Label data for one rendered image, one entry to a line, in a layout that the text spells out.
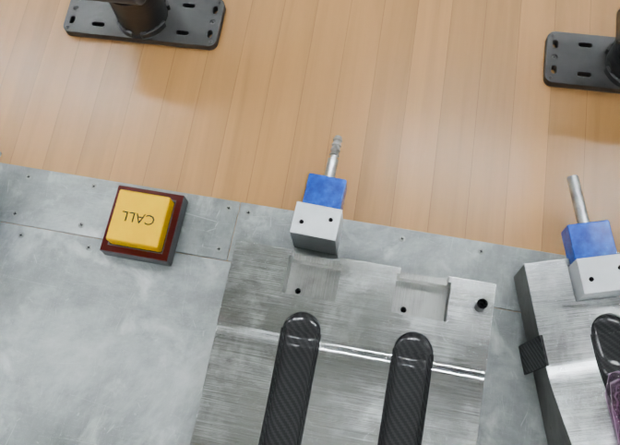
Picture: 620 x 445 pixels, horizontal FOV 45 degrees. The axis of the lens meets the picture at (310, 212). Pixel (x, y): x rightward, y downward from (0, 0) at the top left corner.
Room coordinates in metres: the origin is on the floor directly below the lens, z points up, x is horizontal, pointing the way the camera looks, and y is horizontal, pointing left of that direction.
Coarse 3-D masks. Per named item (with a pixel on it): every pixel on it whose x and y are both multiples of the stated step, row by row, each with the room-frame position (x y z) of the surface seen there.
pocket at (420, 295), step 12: (408, 276) 0.17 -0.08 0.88; (420, 276) 0.17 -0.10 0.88; (396, 288) 0.16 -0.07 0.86; (408, 288) 0.16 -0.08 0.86; (420, 288) 0.16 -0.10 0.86; (432, 288) 0.16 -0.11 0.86; (444, 288) 0.16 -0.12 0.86; (396, 300) 0.15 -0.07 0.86; (408, 300) 0.15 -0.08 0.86; (420, 300) 0.15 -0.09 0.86; (432, 300) 0.15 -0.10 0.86; (444, 300) 0.14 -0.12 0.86; (396, 312) 0.14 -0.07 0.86; (408, 312) 0.14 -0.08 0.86; (420, 312) 0.14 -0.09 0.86; (432, 312) 0.13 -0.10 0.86; (444, 312) 0.13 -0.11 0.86
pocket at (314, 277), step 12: (288, 264) 0.20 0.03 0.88; (300, 264) 0.21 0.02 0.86; (312, 264) 0.20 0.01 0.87; (324, 264) 0.20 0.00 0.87; (336, 264) 0.20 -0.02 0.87; (288, 276) 0.20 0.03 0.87; (300, 276) 0.20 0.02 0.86; (312, 276) 0.19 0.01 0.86; (324, 276) 0.19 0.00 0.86; (336, 276) 0.19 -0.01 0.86; (288, 288) 0.19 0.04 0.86; (300, 288) 0.18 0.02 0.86; (312, 288) 0.18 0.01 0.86; (324, 288) 0.18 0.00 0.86; (336, 288) 0.18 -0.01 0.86
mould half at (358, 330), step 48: (240, 240) 0.24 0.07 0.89; (240, 288) 0.19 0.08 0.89; (384, 288) 0.16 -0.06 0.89; (480, 288) 0.14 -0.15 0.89; (240, 336) 0.14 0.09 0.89; (336, 336) 0.12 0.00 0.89; (384, 336) 0.12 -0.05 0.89; (432, 336) 0.11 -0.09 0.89; (480, 336) 0.10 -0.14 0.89; (240, 384) 0.10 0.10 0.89; (336, 384) 0.08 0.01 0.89; (384, 384) 0.07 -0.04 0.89; (432, 384) 0.06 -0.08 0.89; (480, 384) 0.06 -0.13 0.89; (240, 432) 0.05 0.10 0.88; (336, 432) 0.04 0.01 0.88; (432, 432) 0.02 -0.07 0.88
